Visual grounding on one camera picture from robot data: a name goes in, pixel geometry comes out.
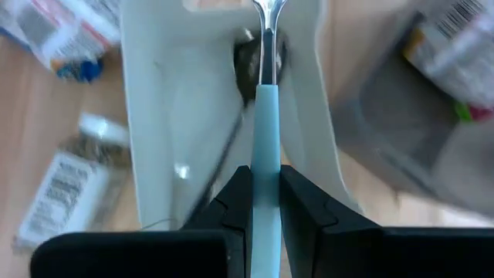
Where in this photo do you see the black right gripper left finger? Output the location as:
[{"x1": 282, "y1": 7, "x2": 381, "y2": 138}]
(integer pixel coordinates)
[{"x1": 30, "y1": 164, "x2": 254, "y2": 278}]

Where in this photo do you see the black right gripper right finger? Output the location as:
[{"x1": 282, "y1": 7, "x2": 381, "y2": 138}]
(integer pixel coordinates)
[{"x1": 279, "y1": 164, "x2": 494, "y2": 278}]

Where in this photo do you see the spoon with light blue handle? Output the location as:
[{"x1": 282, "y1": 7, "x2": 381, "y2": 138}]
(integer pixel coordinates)
[{"x1": 249, "y1": 0, "x2": 289, "y2": 278}]

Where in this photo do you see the light grey plastic bin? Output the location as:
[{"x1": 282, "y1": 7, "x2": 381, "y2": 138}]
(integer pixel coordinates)
[{"x1": 118, "y1": 0, "x2": 364, "y2": 232}]

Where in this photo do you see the clear colourful candy packet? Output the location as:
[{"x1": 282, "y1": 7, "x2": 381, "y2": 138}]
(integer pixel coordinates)
[{"x1": 401, "y1": 0, "x2": 494, "y2": 124}]

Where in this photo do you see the blue white snack bag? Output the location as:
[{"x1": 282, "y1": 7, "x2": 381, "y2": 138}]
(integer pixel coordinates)
[{"x1": 0, "y1": 0, "x2": 121, "y2": 84}]

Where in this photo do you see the bagel sesame seasoning jar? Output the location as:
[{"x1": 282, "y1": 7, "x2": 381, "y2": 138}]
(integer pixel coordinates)
[{"x1": 13, "y1": 110, "x2": 134, "y2": 256}]

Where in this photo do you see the dark grey plastic bin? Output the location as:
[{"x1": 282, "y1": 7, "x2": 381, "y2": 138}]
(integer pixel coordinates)
[{"x1": 327, "y1": 11, "x2": 494, "y2": 219}]

